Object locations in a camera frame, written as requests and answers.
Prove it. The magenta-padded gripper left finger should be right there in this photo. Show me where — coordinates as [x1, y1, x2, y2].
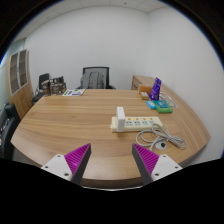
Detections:
[40, 143, 92, 186]

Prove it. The orange box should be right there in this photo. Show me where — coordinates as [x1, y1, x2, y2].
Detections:
[137, 84, 154, 95]

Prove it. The clear plastic bag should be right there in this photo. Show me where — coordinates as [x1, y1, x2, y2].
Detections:
[159, 91, 178, 109]

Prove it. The wooden glass-door cabinet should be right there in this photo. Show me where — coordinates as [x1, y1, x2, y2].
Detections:
[5, 48, 35, 120]

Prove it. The dark printed cardboard box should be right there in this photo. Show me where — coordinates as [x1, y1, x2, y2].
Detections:
[41, 76, 68, 97]

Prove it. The grey backpack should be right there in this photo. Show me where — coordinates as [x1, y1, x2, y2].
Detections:
[80, 71, 106, 90]

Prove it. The green folded towel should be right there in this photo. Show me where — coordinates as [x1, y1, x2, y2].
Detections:
[155, 99, 174, 115]

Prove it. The small blue box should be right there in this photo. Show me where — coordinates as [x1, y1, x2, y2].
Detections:
[146, 100, 157, 110]

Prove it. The small black chair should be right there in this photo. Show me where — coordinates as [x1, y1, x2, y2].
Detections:
[31, 72, 51, 104]

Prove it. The teal flat packet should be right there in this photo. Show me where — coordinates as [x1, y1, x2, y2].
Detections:
[153, 99, 170, 109]

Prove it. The black leather armchair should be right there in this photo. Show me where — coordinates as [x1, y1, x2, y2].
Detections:
[0, 102, 22, 162]

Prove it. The white coiled power cable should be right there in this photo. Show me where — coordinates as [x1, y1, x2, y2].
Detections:
[135, 123, 188, 152]

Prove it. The wooden side cabinet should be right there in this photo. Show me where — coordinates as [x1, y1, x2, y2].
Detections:
[130, 74, 158, 92]

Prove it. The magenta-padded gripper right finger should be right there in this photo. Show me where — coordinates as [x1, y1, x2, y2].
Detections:
[131, 143, 184, 185]

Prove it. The purple standing pouch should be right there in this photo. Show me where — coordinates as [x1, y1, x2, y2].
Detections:
[148, 77, 163, 101]

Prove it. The white charger block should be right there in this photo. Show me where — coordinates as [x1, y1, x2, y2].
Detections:
[115, 106, 127, 133]

